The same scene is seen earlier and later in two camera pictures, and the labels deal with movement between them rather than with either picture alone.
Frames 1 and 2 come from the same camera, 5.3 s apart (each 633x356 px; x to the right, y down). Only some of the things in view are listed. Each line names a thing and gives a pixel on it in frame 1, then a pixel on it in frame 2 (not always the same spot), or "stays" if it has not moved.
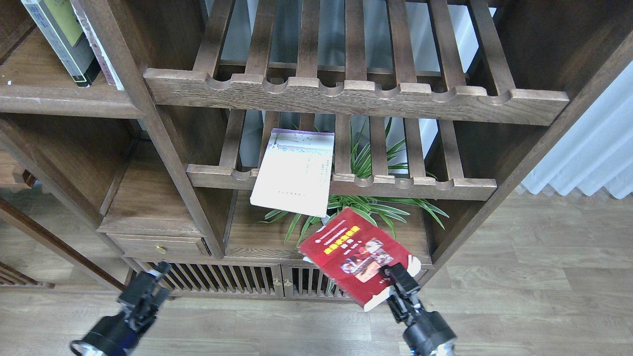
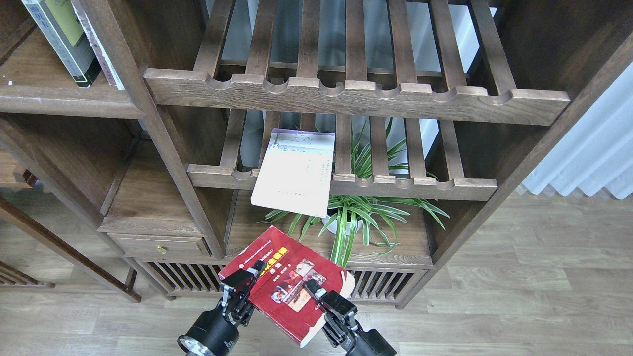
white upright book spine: (86, 22) stays
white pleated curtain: (594, 149) stays
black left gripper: (142, 298) → (217, 332)
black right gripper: (427, 333) → (340, 329)
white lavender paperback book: (294, 172) stays
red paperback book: (349, 254) → (281, 298)
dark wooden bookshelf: (212, 140) stays
